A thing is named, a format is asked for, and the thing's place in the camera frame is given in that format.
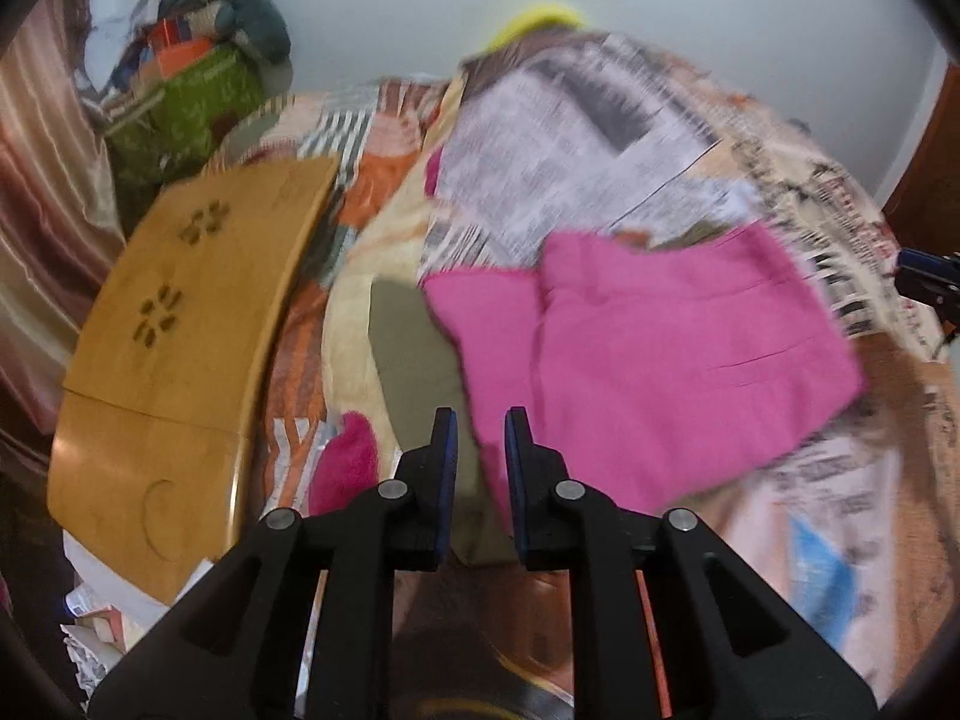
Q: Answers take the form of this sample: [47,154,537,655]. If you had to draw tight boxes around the magenta fluffy cloth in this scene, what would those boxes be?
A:
[309,411,380,515]

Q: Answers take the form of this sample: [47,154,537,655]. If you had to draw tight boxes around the pile of white papers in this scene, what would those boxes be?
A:
[60,532,182,692]

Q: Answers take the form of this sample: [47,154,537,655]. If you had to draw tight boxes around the brown wooden door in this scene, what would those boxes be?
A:
[881,52,960,242]

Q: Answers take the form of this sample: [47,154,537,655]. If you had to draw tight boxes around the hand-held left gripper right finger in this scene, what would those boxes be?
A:
[503,406,877,720]

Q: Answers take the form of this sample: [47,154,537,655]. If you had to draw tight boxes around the printed newspaper pattern blanket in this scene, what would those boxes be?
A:
[217,30,960,700]

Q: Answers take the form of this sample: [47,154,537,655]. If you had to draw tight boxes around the striped brown curtain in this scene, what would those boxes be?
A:
[0,0,128,467]

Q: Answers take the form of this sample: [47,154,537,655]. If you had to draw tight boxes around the orange box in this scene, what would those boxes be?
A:
[146,19,220,77]

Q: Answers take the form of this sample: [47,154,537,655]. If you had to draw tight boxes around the wooden headboard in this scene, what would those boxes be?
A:
[46,156,343,607]

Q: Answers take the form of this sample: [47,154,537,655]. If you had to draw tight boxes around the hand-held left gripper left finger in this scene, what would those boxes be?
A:
[88,408,459,720]

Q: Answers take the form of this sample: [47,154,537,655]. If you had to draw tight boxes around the pink pants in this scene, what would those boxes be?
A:
[424,223,868,520]

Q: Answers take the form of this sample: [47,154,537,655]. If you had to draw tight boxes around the olive green pants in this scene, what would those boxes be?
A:
[371,277,520,565]

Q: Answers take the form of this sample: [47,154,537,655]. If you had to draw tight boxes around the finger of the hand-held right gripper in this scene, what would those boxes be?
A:
[896,246,960,310]

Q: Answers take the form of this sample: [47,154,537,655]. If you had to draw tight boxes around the green patterned bag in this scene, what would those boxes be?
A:
[105,45,268,185]

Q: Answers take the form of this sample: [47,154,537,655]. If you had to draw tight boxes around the yellow foam tube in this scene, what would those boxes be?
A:
[487,4,590,47]

